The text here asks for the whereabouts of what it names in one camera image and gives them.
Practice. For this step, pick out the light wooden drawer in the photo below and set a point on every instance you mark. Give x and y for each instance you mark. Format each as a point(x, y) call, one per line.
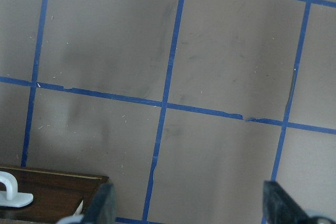
point(56, 194)

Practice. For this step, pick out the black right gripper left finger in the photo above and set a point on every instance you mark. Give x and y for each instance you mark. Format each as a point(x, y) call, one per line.
point(103, 206)

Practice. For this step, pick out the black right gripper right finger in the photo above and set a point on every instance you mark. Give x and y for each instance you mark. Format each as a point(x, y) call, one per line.
point(279, 207)

